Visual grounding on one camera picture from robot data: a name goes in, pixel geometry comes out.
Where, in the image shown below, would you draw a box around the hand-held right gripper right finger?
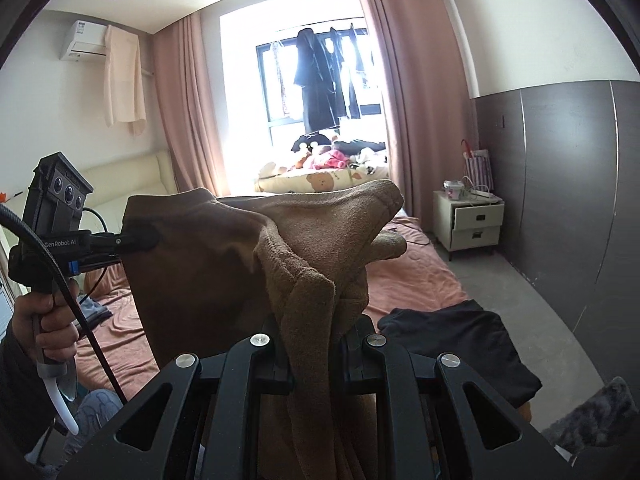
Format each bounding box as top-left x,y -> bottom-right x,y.
340,317 -> 576,480

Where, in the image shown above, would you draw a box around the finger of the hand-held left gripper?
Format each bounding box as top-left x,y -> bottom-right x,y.
90,224 -> 161,257
70,254 -> 123,273

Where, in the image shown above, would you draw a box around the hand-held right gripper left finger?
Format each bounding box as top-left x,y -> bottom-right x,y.
77,312 -> 296,480

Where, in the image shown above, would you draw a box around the brown printed t-shirt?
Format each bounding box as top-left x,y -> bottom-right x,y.
121,178 -> 408,480

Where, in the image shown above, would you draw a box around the stack of grey clothes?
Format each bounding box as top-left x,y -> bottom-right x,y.
75,296 -> 115,331

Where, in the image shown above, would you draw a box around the dark clothes hanging at window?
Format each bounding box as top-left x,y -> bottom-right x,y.
255,25 -> 386,136

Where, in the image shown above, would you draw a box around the person's left hand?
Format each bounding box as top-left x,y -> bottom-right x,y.
10,277 -> 81,366

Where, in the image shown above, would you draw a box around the cream padded headboard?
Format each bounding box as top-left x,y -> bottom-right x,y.
77,149 -> 176,236

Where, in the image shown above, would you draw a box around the black garment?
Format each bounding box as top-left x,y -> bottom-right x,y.
377,299 -> 543,408

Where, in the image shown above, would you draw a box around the pink-brown fleece blanket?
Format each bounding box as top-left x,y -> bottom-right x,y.
75,212 -> 471,396

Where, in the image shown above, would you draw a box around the beige hanging towel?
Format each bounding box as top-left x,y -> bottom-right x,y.
102,25 -> 147,137

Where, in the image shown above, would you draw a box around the person's grey trousers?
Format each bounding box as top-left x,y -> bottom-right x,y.
47,387 -> 126,466

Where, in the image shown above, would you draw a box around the white air conditioner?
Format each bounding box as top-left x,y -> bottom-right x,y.
57,19 -> 110,62

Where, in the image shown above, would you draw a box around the cream bear print pillow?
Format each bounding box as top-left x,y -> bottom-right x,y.
254,162 -> 391,195

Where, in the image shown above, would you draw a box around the white nightstand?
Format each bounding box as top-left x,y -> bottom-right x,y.
432,187 -> 505,261

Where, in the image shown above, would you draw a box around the black white plush toy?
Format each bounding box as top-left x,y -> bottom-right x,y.
291,132 -> 341,158

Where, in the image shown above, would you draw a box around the pink plush toy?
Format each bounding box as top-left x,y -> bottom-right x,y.
305,147 -> 351,171

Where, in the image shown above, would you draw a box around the pink striped bag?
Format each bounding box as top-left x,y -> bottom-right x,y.
462,139 -> 493,193

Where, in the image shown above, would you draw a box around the black hanging coat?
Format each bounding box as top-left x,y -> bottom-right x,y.
292,29 -> 348,133

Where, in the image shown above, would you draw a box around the grey fluffy rug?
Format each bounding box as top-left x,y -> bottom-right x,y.
541,376 -> 640,458

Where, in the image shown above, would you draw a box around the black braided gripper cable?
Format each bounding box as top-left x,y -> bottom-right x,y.
0,202 -> 128,406

